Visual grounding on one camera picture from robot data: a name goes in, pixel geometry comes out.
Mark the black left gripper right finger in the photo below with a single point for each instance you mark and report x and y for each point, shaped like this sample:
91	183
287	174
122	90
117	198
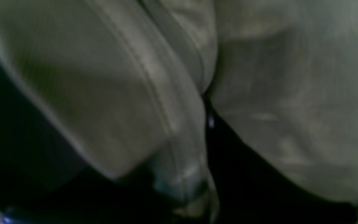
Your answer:
251	191

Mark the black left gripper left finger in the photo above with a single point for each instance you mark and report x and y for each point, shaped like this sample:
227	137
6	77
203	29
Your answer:
90	198

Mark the light green T-shirt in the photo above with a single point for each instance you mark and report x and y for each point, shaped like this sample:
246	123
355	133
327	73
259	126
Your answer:
123	81

